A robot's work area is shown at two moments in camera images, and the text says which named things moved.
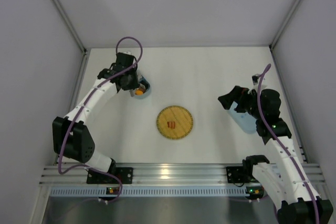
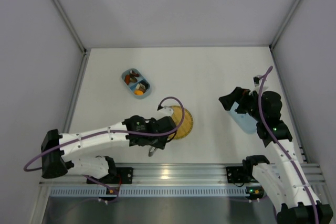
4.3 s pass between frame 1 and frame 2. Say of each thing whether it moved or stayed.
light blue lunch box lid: stayed
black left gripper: moved
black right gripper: stayed
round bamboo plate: stayed
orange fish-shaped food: stayed
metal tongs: moved
